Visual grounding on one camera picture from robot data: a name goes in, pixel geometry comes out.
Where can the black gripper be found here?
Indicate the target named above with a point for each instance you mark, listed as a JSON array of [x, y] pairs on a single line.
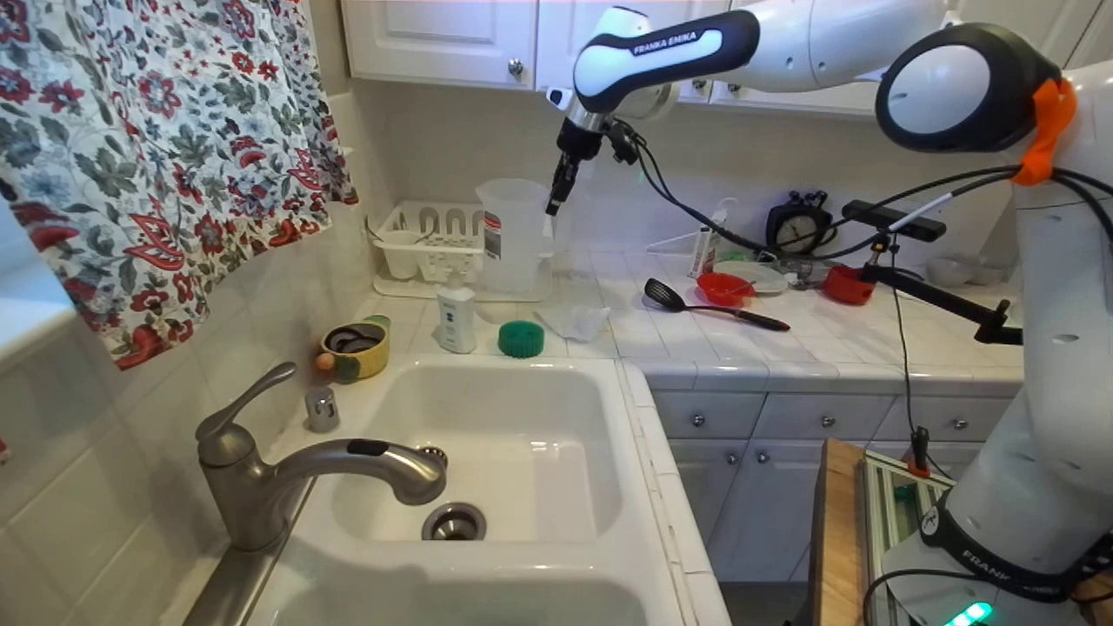
[[578, 141]]

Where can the translucent plastic jar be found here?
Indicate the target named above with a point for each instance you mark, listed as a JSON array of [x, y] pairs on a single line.
[[509, 237]]

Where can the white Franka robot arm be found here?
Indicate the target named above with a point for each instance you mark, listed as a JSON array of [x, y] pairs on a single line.
[[1045, 348]]

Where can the white double sink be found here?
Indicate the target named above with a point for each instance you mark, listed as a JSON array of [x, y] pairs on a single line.
[[532, 453]]

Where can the small metal sink knob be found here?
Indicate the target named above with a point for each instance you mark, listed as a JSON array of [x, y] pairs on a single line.
[[322, 407]]

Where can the grey sink drain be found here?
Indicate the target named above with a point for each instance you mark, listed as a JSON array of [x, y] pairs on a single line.
[[455, 525]]

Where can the clear plastic container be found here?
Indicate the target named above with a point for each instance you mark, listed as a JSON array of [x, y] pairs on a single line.
[[678, 237]]

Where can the white dish rack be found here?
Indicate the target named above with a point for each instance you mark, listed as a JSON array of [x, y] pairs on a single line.
[[430, 245]]

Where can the white plastic bottle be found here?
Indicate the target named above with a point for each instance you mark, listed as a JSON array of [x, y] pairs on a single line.
[[458, 321]]

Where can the white upper cabinet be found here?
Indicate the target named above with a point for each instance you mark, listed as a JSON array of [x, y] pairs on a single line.
[[441, 41]]

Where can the white cabinet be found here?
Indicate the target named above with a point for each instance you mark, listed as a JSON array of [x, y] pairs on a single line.
[[786, 489], [441, 41]]

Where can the red plastic bowl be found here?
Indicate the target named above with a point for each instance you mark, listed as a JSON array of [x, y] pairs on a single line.
[[851, 286], [725, 290]]

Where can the black round clock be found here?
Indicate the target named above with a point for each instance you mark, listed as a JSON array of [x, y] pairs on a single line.
[[800, 229]]

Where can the white lower cabinet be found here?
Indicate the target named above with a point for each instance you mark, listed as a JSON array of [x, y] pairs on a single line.
[[786, 489]]

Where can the wide floral curtain panel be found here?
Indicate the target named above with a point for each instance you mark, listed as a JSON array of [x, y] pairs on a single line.
[[150, 152]]

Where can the brushed metal faucet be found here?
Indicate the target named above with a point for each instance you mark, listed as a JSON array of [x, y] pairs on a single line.
[[248, 489]]

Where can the wooden board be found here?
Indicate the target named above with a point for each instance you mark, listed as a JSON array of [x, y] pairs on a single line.
[[836, 534]]

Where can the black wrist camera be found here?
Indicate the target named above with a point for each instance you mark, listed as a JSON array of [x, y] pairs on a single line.
[[622, 141]]

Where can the black stereo camera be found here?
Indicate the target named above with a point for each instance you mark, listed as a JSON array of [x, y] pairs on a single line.
[[891, 222]]

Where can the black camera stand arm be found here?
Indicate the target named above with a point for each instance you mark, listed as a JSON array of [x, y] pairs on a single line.
[[943, 302]]

